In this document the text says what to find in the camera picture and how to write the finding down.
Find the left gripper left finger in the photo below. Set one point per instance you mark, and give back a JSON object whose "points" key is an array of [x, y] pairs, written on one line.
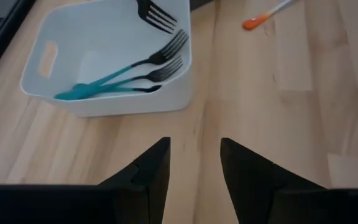
{"points": [[157, 174]]}

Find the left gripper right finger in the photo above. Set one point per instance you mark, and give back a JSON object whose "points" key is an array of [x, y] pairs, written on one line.
{"points": [[247, 186]]}

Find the white plastic bin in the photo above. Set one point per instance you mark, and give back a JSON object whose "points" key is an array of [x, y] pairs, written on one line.
{"points": [[104, 37]]}

